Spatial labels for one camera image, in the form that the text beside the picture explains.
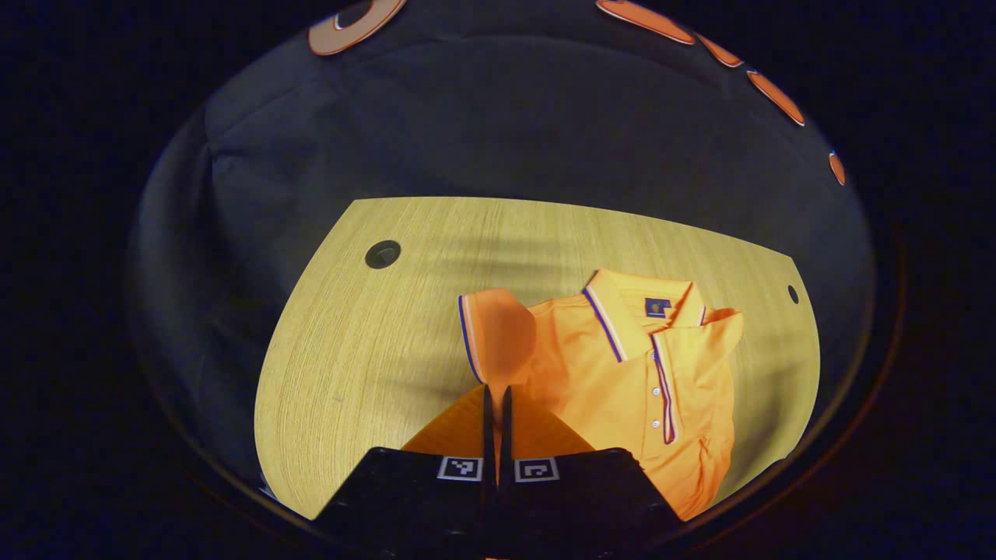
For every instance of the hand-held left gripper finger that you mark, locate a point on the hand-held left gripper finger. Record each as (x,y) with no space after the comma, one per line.
(488,435)
(506,435)

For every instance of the orange T-shirt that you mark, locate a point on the orange T-shirt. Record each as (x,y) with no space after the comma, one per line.
(622,389)

